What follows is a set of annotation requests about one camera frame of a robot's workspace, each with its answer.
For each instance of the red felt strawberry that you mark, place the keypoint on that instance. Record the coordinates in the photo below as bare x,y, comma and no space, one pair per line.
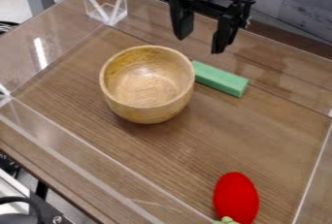
236,198

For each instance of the black clamp under table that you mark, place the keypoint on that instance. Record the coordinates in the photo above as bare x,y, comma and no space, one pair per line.
40,216

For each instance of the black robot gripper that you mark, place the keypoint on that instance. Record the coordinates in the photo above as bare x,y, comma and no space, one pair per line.
234,14

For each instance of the light wooden bowl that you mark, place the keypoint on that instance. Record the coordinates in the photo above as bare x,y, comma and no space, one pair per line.
148,83

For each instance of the green rectangular block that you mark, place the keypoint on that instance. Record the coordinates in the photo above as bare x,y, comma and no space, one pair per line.
219,79

